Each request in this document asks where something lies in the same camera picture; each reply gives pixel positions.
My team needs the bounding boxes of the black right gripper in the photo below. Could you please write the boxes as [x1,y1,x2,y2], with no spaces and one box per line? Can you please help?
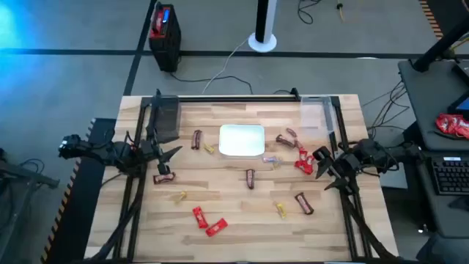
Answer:
[311,145,362,191]

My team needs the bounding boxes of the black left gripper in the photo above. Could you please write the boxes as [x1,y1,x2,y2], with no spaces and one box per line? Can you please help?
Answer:
[140,139,183,176]

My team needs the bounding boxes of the brown Snickers candy bar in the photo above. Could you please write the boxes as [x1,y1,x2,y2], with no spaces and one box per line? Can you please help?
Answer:
[152,172,177,186]
[275,133,297,149]
[245,168,256,191]
[294,191,315,216]
[191,129,203,151]

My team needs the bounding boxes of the red KitKat candy bar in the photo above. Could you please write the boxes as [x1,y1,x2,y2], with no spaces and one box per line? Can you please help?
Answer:
[191,205,210,230]
[204,217,229,238]

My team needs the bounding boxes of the red candy bag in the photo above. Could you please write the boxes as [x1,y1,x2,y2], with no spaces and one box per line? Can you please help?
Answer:
[435,112,469,140]

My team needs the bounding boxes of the dark grey plastic bin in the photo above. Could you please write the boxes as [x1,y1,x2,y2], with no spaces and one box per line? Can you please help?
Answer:
[146,95,182,144]

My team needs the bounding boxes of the clear plastic bin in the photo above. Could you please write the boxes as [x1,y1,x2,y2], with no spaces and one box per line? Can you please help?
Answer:
[299,95,337,143]

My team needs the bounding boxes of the white plastic bin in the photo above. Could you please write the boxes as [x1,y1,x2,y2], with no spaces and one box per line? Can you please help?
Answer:
[218,124,266,158]

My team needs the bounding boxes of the black hazard-striped base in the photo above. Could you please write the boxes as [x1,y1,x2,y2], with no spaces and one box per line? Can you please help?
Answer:
[418,0,469,40]
[40,117,117,264]

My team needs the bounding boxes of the grey side desk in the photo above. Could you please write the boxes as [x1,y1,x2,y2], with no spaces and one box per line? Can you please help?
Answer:
[397,58,469,152]

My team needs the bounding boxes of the black keyboard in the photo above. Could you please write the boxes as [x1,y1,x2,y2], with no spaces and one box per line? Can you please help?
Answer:
[431,156,469,197]

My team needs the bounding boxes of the black power station red top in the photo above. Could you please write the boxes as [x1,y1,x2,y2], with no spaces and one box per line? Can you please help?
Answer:
[148,1,182,73]

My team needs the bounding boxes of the black floor stand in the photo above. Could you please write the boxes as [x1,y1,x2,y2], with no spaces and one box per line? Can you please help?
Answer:
[0,147,60,191]

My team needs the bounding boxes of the laptop with blue screen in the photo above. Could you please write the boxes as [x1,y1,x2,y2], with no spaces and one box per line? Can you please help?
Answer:
[447,91,469,119]

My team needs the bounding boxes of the white round pole base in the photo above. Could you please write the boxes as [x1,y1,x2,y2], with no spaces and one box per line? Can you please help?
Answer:
[248,32,278,54]

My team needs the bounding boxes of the black cable bundle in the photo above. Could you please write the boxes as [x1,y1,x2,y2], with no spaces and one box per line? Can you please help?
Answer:
[86,183,143,263]
[339,186,399,263]

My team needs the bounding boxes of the black floor cables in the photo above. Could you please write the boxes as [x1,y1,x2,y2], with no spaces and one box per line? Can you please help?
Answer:
[361,80,412,137]

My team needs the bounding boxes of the black floor cable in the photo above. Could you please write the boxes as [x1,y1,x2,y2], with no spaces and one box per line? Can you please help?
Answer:
[297,0,324,26]
[169,71,254,95]

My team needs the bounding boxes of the black table frame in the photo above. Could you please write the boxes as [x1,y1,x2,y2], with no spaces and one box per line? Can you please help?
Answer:
[111,87,400,263]

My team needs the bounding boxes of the white floor cable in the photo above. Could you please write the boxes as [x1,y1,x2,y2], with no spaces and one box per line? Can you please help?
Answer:
[201,36,251,95]

